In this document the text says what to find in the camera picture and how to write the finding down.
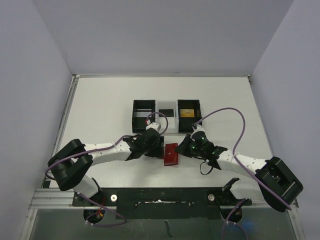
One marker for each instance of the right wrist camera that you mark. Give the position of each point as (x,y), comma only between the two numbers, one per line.
(198,132)

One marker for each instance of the aluminium left rail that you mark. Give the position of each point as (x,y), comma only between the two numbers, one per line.
(66,112)

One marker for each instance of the black card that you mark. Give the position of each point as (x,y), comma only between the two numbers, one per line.
(169,113)

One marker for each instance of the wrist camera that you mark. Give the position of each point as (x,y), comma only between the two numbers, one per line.
(153,125)
(198,132)

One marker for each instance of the gold VIP card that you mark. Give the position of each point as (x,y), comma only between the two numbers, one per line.
(187,113)

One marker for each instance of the white middle bin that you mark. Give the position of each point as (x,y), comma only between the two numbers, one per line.
(173,123)

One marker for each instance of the aluminium rail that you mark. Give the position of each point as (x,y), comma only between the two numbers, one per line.
(66,112)
(51,198)

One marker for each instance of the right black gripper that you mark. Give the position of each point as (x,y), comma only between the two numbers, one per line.
(185,147)

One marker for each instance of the black bin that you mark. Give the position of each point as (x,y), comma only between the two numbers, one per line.
(140,110)
(186,124)

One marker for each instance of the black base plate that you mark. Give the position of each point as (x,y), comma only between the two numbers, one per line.
(169,203)

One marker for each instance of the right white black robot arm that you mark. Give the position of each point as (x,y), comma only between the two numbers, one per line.
(272,180)

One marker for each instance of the red leather card holder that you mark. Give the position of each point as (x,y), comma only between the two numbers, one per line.
(171,157)

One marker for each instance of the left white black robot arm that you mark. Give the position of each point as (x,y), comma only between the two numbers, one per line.
(69,166)

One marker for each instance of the right black bin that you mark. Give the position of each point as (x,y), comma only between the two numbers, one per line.
(186,124)

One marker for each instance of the aluminium front rail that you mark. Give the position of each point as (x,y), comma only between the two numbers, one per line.
(51,198)

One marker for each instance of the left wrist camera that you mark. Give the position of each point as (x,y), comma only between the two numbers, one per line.
(153,125)

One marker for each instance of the left black bin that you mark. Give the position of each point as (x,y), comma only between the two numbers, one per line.
(140,110)

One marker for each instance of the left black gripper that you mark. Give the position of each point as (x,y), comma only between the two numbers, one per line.
(157,151)

